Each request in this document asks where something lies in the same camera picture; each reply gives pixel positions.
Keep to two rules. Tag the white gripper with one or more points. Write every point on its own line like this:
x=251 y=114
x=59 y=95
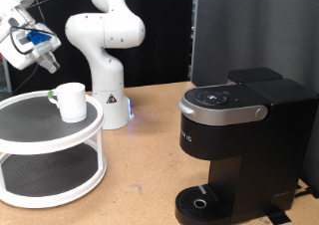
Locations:
x=16 y=57

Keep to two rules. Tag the white mug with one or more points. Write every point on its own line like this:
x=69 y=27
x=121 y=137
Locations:
x=71 y=102

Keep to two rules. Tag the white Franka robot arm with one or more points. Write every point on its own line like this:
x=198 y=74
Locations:
x=106 y=69

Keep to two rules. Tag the black Keurig coffee machine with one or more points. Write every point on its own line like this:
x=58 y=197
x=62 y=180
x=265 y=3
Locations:
x=265 y=152

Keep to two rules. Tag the white two-tier turntable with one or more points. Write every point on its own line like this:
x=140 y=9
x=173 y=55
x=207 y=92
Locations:
x=50 y=142

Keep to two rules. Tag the black curtain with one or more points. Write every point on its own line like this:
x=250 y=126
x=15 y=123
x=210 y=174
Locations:
x=166 y=36

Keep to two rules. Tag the black square lid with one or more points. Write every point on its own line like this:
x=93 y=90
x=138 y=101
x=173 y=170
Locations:
x=249 y=19

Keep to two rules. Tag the black tape strip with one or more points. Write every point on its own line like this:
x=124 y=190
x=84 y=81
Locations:
x=277 y=215

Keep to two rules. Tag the grey metal frame post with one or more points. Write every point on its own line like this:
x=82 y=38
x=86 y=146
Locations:
x=194 y=36
x=5 y=79

